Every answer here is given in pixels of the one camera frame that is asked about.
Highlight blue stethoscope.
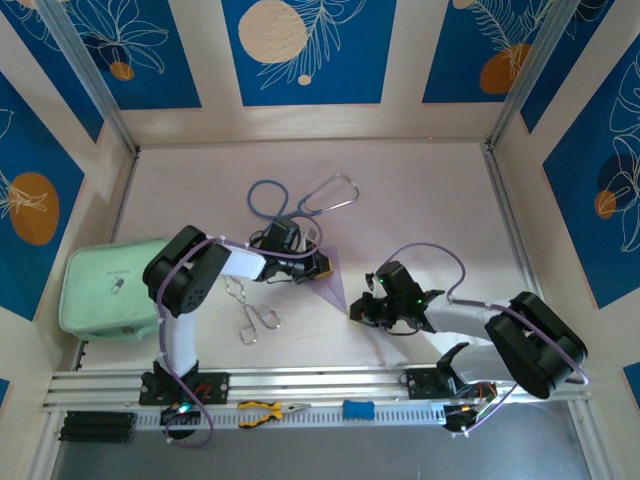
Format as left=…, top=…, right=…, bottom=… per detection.
left=247, top=173, right=361, bottom=244

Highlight yellow black pliers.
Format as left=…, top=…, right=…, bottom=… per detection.
left=237, top=399, right=312, bottom=429

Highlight mint green zip pouch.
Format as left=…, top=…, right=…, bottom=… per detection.
left=58, top=239, right=169, bottom=343

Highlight black bar stack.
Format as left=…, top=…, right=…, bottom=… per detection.
left=58, top=410, right=137, bottom=444

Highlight aluminium mounting rail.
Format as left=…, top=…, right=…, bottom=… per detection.
left=42, top=362, right=594, bottom=414

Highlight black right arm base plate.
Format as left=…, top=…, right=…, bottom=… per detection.
left=405, top=367, right=496, bottom=401

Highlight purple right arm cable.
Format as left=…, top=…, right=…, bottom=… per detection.
left=384, top=242, right=591, bottom=437

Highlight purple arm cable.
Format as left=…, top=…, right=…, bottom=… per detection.
left=155, top=217, right=324, bottom=450
left=384, top=242, right=591, bottom=437

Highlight grey slotted cable duct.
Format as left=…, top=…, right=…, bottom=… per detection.
left=133, top=403, right=447, bottom=432

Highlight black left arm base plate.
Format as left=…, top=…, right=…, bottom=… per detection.
left=138, top=370, right=231, bottom=406

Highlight aluminium table side rail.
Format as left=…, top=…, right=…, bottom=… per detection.
left=482, top=144, right=551, bottom=321

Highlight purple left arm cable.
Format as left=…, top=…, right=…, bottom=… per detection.
left=155, top=217, right=324, bottom=450

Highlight aluminium frame post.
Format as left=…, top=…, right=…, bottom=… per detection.
left=485, top=0, right=587, bottom=154
left=35, top=0, right=142, bottom=157

